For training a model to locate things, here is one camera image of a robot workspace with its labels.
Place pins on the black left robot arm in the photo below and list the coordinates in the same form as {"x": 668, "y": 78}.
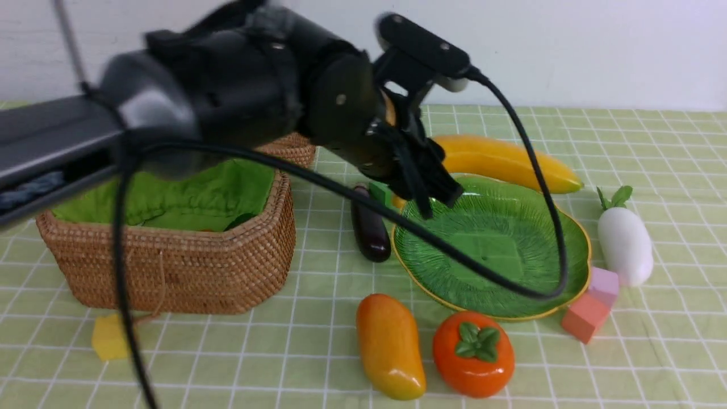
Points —
{"x": 246, "y": 75}

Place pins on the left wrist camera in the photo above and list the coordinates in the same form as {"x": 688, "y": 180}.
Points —
{"x": 398, "y": 35}

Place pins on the white radish with leaves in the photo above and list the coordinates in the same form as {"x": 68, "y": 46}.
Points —
{"x": 626, "y": 245}

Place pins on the orange persimmon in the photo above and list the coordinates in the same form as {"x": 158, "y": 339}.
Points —
{"x": 473, "y": 355}

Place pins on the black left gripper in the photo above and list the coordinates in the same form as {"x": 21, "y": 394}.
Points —
{"x": 351, "y": 116}

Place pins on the pink cube block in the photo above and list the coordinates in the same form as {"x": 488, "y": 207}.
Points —
{"x": 604, "y": 286}

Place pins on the yellow banana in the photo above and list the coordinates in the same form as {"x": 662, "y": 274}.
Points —
{"x": 505, "y": 161}

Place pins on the yellow block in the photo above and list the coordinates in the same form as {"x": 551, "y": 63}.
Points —
{"x": 108, "y": 338}

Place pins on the green fabric basket lining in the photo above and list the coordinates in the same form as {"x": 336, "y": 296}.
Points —
{"x": 218, "y": 198}

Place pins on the woven wicker basket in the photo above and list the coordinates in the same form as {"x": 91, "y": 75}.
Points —
{"x": 171, "y": 270}

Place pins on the green cube block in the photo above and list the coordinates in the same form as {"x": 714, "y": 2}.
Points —
{"x": 382, "y": 194}

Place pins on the orange yellow mango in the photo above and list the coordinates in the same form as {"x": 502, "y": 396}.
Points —
{"x": 389, "y": 343}

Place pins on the dark purple eggplant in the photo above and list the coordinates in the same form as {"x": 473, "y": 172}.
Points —
{"x": 370, "y": 233}

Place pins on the green leaf-shaped plate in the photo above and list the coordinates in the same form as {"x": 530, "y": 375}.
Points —
{"x": 508, "y": 229}

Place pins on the salmon orange cube block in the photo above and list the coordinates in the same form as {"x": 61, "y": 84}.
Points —
{"x": 585, "y": 317}

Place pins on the green checkered tablecloth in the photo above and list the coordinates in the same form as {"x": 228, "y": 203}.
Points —
{"x": 662, "y": 347}

